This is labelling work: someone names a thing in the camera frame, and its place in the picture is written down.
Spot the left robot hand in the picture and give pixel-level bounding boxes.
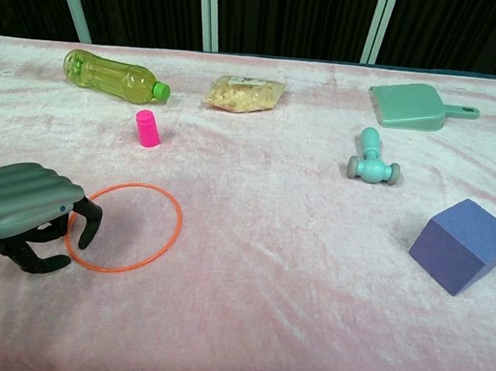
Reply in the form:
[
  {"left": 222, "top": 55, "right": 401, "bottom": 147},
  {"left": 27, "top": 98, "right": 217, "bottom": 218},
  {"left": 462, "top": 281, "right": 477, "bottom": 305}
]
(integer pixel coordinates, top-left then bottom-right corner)
[{"left": 0, "top": 159, "right": 106, "bottom": 280}]

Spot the orange thin ring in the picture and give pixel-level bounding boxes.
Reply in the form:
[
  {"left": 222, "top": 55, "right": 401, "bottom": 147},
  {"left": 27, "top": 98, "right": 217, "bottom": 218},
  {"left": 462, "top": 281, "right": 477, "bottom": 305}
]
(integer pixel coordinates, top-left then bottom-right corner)
[{"left": 62, "top": 177, "right": 186, "bottom": 280}]

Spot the pink small toy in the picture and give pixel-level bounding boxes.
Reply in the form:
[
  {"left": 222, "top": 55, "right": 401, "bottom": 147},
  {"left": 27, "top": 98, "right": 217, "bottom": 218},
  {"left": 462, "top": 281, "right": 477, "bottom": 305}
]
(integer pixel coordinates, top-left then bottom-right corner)
[{"left": 132, "top": 109, "right": 165, "bottom": 150}]

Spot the yellow-green plastic bottle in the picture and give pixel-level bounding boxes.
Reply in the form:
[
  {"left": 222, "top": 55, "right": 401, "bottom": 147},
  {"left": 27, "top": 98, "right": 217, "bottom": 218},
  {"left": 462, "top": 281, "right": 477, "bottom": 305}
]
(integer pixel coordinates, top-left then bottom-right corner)
[{"left": 61, "top": 47, "right": 174, "bottom": 107}]

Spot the clear snack bag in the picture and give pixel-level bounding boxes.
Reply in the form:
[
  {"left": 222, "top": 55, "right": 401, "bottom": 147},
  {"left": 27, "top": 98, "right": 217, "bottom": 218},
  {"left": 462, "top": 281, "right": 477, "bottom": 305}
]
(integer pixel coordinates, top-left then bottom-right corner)
[{"left": 200, "top": 73, "right": 287, "bottom": 118}]

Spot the pink plush table cloth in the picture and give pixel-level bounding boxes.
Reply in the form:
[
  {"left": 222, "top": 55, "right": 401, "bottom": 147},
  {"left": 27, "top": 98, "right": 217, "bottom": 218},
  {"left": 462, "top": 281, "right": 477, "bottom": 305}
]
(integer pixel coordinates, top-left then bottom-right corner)
[{"left": 0, "top": 33, "right": 496, "bottom": 371}]

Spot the teal toy hammer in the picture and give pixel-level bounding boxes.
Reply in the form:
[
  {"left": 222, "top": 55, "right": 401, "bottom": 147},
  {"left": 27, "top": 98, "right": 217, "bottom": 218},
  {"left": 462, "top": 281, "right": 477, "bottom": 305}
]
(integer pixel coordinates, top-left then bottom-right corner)
[{"left": 345, "top": 125, "right": 405, "bottom": 187}]

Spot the teal plastic dustpan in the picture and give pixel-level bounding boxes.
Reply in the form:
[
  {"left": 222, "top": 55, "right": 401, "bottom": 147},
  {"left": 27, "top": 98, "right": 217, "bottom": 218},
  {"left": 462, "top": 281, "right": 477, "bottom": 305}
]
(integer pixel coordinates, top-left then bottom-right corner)
[{"left": 365, "top": 79, "right": 483, "bottom": 137}]

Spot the purple foam cube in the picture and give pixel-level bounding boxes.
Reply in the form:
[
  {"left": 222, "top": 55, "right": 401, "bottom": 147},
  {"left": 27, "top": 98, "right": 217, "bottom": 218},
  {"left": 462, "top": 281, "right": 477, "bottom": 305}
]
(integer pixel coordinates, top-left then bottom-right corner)
[{"left": 405, "top": 193, "right": 496, "bottom": 301}]

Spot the white frame post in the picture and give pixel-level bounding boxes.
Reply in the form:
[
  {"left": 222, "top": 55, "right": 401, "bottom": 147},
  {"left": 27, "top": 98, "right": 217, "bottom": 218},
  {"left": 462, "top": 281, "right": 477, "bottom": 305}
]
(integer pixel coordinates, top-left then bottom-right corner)
[
  {"left": 46, "top": 0, "right": 95, "bottom": 44},
  {"left": 359, "top": 0, "right": 399, "bottom": 68},
  {"left": 193, "top": 0, "right": 223, "bottom": 54}
]

